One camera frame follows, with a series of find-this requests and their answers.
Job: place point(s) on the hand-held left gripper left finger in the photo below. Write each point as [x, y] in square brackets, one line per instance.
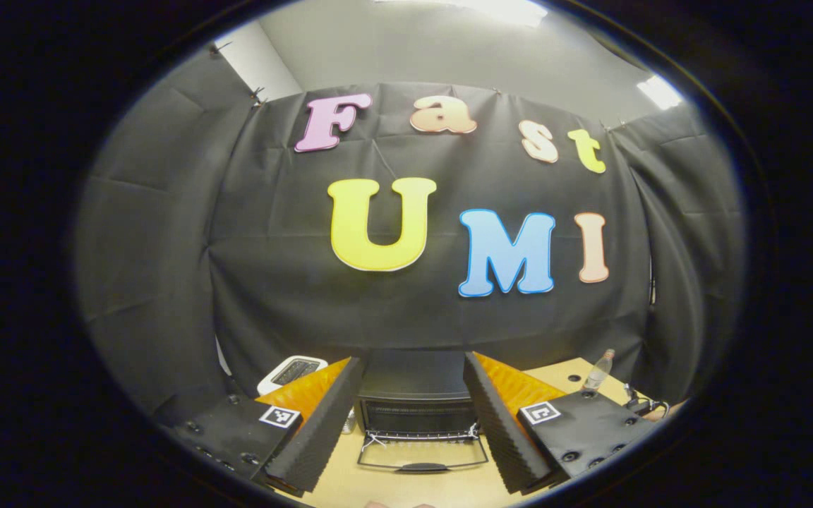
[322, 437]

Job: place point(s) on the black electric oven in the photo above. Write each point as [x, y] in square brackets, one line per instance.
[413, 381]

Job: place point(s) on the clear plastic bottle red label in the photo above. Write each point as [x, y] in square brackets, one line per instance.
[595, 374]

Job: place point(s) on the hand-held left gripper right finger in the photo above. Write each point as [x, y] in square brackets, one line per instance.
[509, 430]

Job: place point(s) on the ceiling light panel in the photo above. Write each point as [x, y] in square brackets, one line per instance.
[658, 92]

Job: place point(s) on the white toaster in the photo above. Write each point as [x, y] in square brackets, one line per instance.
[293, 372]

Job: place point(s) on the black backdrop cloth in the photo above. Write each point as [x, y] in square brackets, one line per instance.
[308, 303]

